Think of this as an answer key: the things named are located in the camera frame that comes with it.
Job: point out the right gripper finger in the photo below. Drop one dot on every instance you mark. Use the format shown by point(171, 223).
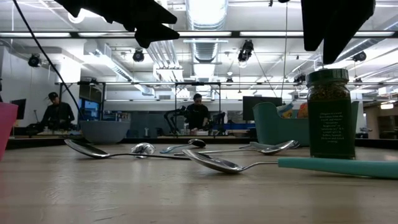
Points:
point(345, 25)
point(312, 25)

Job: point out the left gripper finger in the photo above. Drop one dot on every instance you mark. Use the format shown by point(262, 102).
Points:
point(155, 34)
point(146, 15)

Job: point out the silver and yellow snack bag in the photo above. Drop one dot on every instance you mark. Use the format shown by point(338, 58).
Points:
point(284, 110)

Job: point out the green-lid oregano spice jar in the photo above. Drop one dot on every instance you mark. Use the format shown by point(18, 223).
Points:
point(331, 124)

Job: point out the all-black metal spoon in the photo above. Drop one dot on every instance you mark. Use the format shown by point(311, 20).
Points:
point(84, 148)

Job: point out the black background robot arm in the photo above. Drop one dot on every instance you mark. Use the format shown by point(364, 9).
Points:
point(169, 119)

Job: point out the black ceiling spotlight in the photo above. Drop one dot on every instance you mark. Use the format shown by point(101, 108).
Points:
point(245, 49)
point(359, 56)
point(34, 60)
point(138, 55)

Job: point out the black overhead crossbar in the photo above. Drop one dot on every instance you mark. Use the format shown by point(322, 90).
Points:
point(235, 34)

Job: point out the dark computer monitor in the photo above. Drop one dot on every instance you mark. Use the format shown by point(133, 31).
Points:
point(264, 99)
point(19, 109)

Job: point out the person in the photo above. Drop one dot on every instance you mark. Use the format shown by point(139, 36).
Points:
point(197, 115)
point(57, 115)

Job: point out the light blue bowl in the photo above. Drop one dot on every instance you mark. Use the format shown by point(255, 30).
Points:
point(104, 132)

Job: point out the green plastic bin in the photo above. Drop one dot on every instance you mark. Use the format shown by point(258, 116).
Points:
point(276, 130)

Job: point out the pink plastic tray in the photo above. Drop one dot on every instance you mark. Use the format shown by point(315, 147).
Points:
point(7, 130)

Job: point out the black background rig frame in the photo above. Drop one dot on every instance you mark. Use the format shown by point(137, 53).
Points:
point(140, 83)

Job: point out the silver ceiling air duct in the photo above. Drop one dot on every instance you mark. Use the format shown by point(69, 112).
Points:
point(206, 12)

